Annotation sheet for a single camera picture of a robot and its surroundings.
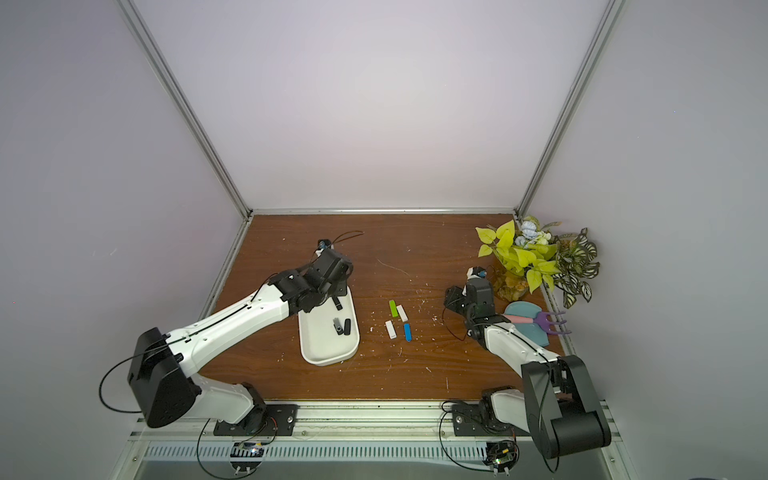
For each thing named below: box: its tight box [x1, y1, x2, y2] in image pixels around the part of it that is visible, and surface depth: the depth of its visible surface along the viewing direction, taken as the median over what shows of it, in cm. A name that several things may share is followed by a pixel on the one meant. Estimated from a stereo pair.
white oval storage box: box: [298, 286, 360, 367], surface depth 89 cm
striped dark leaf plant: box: [552, 228, 601, 309], surface depth 77 cm
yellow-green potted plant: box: [476, 216, 562, 302], surface depth 81 cm
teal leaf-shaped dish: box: [504, 301, 549, 347], surface depth 94 cm
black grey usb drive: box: [333, 317, 351, 335], surface depth 91 cm
